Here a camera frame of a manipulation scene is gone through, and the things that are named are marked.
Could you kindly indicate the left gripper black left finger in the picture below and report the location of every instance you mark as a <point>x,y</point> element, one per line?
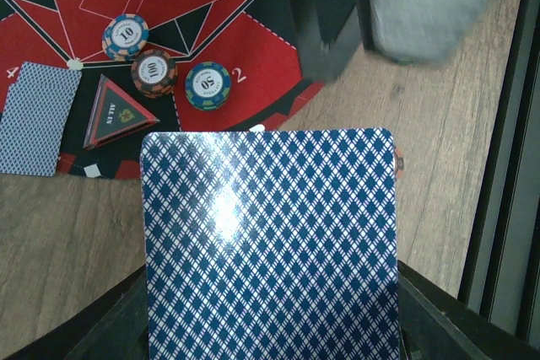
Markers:
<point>115,326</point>

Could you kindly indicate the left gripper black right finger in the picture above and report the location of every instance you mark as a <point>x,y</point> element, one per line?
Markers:
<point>435,325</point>

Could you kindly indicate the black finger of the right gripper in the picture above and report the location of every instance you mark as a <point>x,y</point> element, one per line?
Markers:
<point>327,35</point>

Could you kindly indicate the teal chip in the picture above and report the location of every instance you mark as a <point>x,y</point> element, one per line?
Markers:
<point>208,85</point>

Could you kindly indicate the red brown chip stack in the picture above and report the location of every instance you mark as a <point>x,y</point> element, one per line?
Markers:
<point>399,163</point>

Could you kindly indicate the playing card deck with box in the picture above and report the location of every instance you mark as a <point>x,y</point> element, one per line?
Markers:
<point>271,245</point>

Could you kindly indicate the blue white chip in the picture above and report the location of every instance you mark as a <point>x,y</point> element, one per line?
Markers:
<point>124,37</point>

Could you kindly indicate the dealt card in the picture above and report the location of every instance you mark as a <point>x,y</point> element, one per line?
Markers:
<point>35,114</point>

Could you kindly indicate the round red black poker mat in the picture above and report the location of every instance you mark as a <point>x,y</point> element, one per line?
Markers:
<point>253,39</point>

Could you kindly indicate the triangular all in token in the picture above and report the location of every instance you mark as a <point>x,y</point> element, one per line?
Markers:
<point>114,114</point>

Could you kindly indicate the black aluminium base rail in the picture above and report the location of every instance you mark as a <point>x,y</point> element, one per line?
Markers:
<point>500,280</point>

